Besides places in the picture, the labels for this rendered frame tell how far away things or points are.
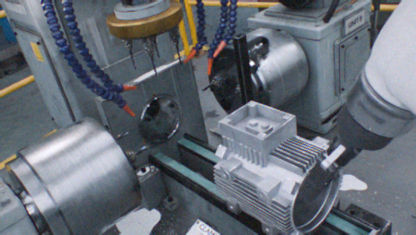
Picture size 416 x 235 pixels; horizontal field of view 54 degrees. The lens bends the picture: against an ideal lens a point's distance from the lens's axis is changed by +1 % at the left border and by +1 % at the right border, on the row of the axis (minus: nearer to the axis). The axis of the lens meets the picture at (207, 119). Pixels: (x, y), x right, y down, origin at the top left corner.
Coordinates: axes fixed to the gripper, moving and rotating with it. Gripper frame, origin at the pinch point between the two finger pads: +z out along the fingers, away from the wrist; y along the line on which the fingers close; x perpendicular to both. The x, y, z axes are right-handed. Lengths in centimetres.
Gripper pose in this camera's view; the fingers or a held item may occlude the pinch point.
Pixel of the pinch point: (314, 184)
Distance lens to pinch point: 71.2
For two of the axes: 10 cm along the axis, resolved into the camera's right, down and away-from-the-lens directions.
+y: -7.3, 4.6, -5.1
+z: -1.8, 5.9, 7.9
